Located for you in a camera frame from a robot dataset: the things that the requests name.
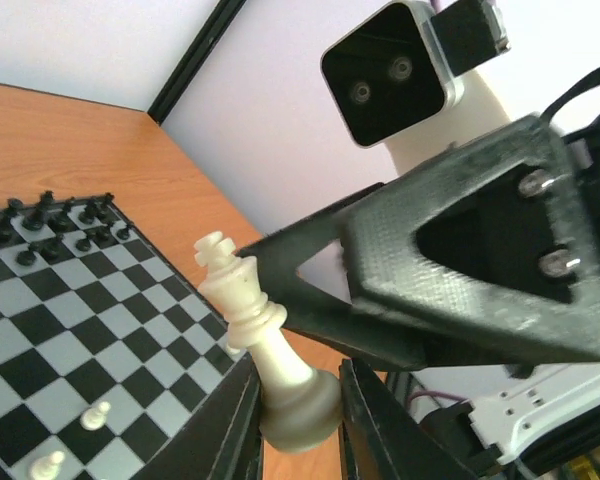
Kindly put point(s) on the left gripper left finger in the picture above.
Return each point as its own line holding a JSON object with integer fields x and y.
{"x": 222, "y": 440}

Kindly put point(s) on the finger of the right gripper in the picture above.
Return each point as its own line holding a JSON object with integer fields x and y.
{"x": 318, "y": 315}

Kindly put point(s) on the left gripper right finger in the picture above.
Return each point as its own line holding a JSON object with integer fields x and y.
{"x": 380, "y": 440}

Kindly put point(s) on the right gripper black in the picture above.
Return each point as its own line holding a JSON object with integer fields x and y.
{"x": 496, "y": 243}

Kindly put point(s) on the white chess king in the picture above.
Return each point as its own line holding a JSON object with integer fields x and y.
{"x": 301, "y": 405}

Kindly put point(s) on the white chess pawn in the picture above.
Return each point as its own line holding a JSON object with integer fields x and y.
{"x": 95, "y": 416}
{"x": 47, "y": 467}

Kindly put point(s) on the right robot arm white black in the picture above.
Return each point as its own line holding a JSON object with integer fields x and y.
{"x": 528, "y": 429}

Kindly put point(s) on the black white chess board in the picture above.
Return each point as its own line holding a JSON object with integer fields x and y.
{"x": 118, "y": 323}

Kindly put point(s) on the black chess pawn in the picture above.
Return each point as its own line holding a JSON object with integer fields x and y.
{"x": 51, "y": 247}
{"x": 27, "y": 257}
{"x": 84, "y": 244}

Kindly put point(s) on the black chess piece row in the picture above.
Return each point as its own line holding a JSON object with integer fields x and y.
{"x": 35, "y": 220}
{"x": 5, "y": 228}

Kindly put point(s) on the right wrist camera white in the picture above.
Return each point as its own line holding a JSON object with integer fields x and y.
{"x": 407, "y": 78}

